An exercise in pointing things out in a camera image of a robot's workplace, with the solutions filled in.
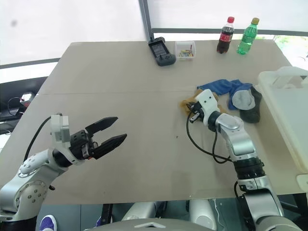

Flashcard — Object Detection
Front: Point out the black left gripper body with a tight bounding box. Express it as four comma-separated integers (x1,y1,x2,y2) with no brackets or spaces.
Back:
68,129,98,161

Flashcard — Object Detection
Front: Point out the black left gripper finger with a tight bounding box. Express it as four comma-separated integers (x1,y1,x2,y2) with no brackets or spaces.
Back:
92,133,128,160
85,116,119,140

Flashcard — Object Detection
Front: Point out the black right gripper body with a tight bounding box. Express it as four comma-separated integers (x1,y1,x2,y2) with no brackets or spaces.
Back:
186,102,204,124

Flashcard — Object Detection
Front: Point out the brown sock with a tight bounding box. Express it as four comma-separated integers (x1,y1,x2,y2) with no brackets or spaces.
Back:
179,89,227,116

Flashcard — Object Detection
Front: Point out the plain blue sock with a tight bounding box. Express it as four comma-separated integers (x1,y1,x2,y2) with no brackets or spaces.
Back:
196,78,233,96

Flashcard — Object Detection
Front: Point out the blue sock with grey heel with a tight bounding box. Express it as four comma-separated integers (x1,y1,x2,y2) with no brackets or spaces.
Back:
227,80,256,111

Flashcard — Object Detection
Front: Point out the dark grey sock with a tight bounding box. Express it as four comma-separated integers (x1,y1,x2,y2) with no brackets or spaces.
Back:
239,86,263,124

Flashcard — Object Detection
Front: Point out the white plastic basket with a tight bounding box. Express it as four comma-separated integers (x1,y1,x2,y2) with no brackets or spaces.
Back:
257,66,308,192

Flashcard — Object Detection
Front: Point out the clear box with colourful pieces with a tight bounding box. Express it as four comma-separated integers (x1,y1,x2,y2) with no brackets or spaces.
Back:
175,40,196,62

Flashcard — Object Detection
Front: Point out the black handheld controller with phone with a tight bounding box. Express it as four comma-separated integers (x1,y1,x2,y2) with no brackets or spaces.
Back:
148,36,177,66

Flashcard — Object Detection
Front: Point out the silver robot leg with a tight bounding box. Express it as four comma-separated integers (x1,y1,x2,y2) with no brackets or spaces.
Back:
121,201,167,222
188,199,218,231

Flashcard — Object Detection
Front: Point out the cola bottle with red cap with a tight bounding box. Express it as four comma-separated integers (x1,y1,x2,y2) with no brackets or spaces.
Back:
216,16,235,55

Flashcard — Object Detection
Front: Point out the green bottle with yellow cap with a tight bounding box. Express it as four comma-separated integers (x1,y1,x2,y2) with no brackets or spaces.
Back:
236,17,260,56

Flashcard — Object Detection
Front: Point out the silver robot torso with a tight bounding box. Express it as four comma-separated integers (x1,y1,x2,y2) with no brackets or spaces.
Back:
83,218,218,231

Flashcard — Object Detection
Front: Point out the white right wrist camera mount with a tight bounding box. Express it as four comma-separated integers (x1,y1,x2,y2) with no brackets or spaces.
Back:
195,89,222,126

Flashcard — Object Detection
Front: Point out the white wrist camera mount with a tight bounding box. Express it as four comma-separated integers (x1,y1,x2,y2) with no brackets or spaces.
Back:
50,114,85,167
195,89,222,126

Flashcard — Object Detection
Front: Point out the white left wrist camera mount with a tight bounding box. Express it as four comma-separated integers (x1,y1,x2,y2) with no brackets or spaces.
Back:
50,114,85,167

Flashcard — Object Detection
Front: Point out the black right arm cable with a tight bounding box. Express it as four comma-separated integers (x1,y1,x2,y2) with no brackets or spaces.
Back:
186,115,234,165

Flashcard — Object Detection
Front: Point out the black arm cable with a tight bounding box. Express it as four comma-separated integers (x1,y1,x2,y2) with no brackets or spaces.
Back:
23,115,52,165
186,115,234,165

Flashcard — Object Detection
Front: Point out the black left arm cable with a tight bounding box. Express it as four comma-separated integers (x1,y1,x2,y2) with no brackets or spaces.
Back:
23,115,52,165

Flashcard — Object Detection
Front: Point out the grey metal post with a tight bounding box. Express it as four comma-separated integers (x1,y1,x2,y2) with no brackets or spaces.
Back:
138,0,153,43

